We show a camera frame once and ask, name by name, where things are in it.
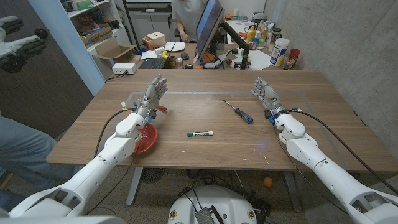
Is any person in blue jeans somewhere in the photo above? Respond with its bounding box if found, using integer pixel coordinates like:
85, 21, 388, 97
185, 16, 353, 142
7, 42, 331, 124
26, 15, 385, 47
0, 114, 81, 212

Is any red container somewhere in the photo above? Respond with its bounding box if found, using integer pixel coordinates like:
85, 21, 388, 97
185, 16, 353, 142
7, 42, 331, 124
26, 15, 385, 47
282, 48, 302, 70

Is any red bowl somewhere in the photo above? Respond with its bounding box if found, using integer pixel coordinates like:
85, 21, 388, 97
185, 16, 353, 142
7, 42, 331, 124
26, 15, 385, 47
133, 123, 158, 156

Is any white marker green cap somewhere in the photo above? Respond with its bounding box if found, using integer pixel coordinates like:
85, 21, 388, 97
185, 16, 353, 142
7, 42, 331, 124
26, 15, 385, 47
187, 131, 214, 138

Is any white canister blue label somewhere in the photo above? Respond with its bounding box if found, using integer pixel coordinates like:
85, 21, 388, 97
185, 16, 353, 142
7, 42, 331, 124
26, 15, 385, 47
269, 37, 290, 67

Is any black computer monitor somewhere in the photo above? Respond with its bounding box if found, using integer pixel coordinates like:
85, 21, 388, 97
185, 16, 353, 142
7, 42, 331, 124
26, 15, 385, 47
195, 0, 226, 62

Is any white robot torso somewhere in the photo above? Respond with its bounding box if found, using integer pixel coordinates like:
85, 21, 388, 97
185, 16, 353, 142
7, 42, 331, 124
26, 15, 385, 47
167, 185, 258, 224

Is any grey table leg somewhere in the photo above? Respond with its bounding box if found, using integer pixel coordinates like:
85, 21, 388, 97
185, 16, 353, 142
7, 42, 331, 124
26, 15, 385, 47
282, 170, 303, 213
126, 167, 144, 207

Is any white shelf unit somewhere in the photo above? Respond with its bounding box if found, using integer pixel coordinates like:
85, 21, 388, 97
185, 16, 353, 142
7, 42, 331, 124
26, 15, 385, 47
60, 0, 133, 68

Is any orange basketball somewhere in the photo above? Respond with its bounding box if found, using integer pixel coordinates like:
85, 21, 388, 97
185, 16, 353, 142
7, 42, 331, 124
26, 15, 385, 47
201, 51, 216, 64

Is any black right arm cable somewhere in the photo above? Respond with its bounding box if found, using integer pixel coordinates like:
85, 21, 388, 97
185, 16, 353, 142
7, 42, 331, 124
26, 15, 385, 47
292, 108, 398, 195

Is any blue black handle screwdriver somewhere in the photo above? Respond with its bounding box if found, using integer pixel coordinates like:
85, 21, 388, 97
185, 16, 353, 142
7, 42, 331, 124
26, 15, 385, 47
223, 99, 254, 125

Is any black white glove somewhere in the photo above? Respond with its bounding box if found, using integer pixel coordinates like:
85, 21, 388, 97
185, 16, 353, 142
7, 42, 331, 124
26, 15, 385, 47
0, 15, 24, 41
0, 35, 47, 74

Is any person in grey t-shirt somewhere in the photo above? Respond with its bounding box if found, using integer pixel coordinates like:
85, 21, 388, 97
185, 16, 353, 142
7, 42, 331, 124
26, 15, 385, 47
171, 0, 208, 43

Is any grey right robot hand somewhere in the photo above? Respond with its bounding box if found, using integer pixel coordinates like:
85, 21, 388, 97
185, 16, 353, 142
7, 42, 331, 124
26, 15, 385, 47
250, 77, 287, 121

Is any white paper sheet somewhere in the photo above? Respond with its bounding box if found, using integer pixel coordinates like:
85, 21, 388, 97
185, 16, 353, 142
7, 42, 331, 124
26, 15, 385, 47
231, 49, 271, 70

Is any printed cardboard box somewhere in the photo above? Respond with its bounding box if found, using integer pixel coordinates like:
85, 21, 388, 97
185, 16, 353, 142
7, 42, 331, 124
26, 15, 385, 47
81, 26, 113, 47

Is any white plate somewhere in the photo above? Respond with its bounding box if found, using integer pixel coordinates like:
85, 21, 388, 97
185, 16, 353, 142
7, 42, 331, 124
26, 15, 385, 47
164, 41, 186, 52

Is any open cardboard box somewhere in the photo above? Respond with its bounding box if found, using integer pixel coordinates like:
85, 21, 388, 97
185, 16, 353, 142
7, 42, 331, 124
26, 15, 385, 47
92, 37, 137, 64

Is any small wooden box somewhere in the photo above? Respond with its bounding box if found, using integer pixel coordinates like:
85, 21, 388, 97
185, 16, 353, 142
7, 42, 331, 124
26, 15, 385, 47
142, 31, 167, 51

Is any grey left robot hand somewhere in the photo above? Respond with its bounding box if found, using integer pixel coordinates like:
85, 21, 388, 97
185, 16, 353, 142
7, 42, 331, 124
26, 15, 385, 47
136, 73, 169, 121

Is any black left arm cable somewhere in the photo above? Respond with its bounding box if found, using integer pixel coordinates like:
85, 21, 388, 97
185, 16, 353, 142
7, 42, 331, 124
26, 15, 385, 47
93, 107, 137, 158

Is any yellow bottle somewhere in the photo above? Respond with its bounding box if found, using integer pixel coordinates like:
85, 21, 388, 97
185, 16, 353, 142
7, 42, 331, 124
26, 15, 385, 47
245, 26, 256, 44

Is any white power box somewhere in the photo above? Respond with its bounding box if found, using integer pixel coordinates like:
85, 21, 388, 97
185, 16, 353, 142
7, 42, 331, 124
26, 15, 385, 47
111, 63, 137, 75

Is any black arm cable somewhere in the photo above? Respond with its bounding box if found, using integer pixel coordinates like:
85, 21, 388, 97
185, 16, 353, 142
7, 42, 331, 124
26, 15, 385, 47
93, 107, 137, 158
292, 108, 398, 195

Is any black keyboard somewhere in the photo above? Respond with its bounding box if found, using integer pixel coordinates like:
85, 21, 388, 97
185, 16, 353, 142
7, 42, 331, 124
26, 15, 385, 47
139, 57, 169, 70

